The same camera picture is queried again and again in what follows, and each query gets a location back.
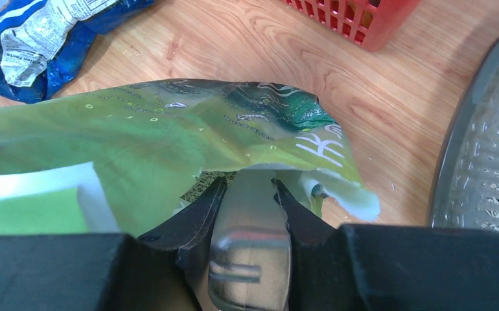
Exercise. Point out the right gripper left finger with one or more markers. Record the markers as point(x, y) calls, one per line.
point(163, 269)

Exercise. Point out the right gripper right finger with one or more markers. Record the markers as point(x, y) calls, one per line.
point(388, 267)

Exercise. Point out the green cat litter bag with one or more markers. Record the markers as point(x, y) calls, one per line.
point(155, 145)

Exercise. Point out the clear plastic scoop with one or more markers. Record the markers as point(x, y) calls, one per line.
point(250, 254)

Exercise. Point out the grey litter box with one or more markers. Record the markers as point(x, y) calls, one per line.
point(465, 191)

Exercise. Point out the blue silver snack bag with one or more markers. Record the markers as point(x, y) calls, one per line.
point(43, 44)

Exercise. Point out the red plastic shopping basket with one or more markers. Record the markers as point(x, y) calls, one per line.
point(367, 23)

